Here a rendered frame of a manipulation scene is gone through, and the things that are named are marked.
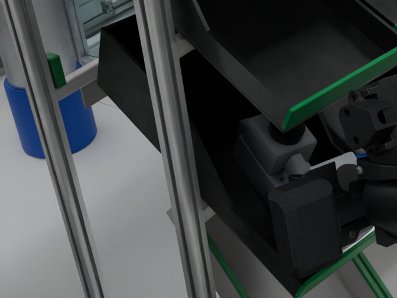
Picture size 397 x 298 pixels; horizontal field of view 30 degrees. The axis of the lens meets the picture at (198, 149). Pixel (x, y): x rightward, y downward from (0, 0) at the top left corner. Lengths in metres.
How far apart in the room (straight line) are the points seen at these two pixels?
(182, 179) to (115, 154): 0.86
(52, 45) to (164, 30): 0.86
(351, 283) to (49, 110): 0.35
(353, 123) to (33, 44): 0.33
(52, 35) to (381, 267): 0.79
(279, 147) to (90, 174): 0.83
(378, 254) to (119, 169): 0.68
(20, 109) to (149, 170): 0.28
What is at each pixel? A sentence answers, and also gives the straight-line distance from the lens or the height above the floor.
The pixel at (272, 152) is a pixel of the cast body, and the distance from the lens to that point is 0.62.
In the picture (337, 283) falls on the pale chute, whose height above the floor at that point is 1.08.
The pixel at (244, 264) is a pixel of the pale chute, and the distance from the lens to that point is 0.74.
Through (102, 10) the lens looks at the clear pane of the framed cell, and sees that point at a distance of 1.71.
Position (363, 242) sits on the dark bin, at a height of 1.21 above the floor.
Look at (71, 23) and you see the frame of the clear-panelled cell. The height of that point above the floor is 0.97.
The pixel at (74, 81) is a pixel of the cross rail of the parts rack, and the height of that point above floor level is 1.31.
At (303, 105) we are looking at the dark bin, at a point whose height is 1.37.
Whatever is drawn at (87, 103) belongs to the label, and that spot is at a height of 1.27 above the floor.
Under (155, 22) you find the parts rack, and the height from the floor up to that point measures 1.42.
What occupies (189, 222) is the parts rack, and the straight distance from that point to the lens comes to 0.63.
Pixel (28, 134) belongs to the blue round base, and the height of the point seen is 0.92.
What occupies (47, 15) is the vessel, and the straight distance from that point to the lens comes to 1.39.
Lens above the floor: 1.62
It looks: 32 degrees down
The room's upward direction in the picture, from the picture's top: 9 degrees counter-clockwise
